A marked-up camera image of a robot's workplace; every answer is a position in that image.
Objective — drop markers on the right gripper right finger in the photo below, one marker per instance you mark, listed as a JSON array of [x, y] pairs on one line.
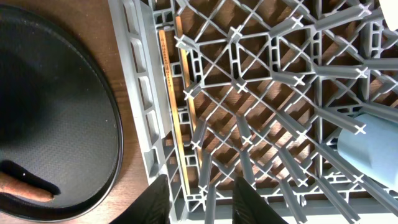
[[250, 208]]

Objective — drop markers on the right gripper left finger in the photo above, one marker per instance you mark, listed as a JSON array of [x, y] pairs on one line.
[[151, 207]]

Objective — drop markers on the light blue cup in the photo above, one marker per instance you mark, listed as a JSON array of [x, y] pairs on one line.
[[374, 153]]

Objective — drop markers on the orange carrot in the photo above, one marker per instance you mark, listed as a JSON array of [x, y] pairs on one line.
[[10, 185]]

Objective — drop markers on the grey dishwasher rack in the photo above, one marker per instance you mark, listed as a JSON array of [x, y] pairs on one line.
[[263, 90]]

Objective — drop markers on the round black tray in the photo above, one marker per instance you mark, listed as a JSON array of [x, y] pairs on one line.
[[60, 125]]

